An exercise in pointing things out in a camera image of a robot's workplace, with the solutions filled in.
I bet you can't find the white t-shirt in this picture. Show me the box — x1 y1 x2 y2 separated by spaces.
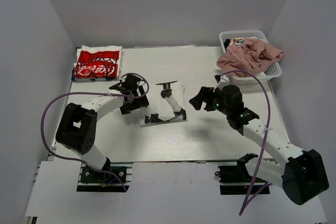
138 81 187 127

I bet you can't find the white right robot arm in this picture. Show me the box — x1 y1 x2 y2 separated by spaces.
189 85 329 205

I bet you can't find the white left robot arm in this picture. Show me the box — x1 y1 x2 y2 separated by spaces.
56 73 149 171

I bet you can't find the folded red Coca-Cola t-shirt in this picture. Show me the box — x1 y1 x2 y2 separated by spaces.
73 45 122 78

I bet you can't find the pink t-shirt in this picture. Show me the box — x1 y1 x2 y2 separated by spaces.
216 38 284 78

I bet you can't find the white plastic laundry basket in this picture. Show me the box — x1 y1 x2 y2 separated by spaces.
219 30 282 84

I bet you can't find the colourful garment in basket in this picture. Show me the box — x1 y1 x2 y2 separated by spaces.
224 37 246 49

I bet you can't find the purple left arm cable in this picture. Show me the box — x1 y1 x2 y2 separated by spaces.
41 72 150 192

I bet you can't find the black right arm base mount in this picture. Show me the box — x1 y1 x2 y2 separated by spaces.
214 165 271 196

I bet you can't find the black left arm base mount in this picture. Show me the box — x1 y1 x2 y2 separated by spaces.
76 163 132 193

